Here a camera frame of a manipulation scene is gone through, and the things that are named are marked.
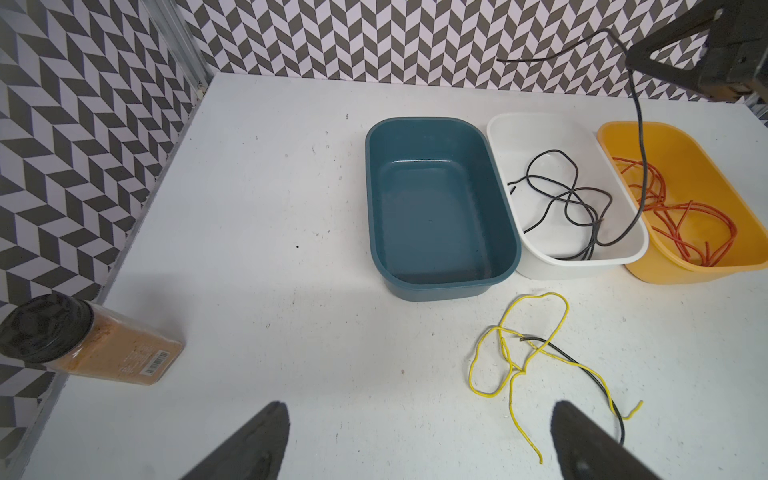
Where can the left spice jar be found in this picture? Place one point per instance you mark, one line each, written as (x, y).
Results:
(79, 338)

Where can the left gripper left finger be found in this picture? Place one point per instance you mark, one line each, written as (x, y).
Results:
(255, 451)

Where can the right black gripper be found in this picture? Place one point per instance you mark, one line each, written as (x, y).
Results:
(735, 62)

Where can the yellow tray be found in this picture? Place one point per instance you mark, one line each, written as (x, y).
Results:
(700, 229)

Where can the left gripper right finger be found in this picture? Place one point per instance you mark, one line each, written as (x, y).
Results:
(585, 451)

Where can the dark teal tray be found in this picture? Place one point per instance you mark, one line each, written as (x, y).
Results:
(440, 225)

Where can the white tray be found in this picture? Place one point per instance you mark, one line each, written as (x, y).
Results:
(573, 213)

